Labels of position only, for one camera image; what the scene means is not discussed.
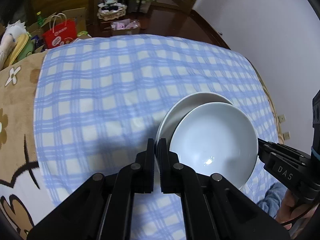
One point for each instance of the cardboard box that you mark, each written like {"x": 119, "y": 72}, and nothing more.
{"x": 80, "y": 22}

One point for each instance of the lace trimmed basket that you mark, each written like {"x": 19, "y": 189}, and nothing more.
{"x": 112, "y": 15}

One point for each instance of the person's right hand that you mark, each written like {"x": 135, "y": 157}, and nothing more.
{"x": 287, "y": 207}

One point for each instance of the green glass bottle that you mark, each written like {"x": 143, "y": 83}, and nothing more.
{"x": 40, "y": 20}

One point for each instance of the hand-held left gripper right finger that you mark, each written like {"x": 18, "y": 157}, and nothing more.
{"x": 163, "y": 170}

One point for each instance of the yellow green bag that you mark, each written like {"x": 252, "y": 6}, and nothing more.
{"x": 22, "y": 50}

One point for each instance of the cherry plate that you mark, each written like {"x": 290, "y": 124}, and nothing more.
{"x": 195, "y": 97}

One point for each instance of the blue denim clothing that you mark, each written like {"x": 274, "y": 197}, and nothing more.
{"x": 270, "y": 200}

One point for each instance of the white haired plush doll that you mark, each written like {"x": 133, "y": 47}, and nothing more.
{"x": 10, "y": 40}

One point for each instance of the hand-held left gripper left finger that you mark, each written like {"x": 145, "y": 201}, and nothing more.
{"x": 150, "y": 170}

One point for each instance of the small red patterned bowl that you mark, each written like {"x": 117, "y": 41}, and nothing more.
{"x": 212, "y": 135}

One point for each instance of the red paper bag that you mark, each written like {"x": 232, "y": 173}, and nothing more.
{"x": 60, "y": 33}

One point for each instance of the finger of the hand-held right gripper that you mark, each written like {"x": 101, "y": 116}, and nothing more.
{"x": 275, "y": 148}

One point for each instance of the blue plaid cloth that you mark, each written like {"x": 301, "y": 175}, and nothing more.
{"x": 100, "y": 92}

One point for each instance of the low box of pink packets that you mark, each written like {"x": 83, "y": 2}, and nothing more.
{"x": 125, "y": 27}

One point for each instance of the wall socket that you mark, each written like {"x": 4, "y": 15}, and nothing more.
{"x": 281, "y": 118}
{"x": 286, "y": 135}

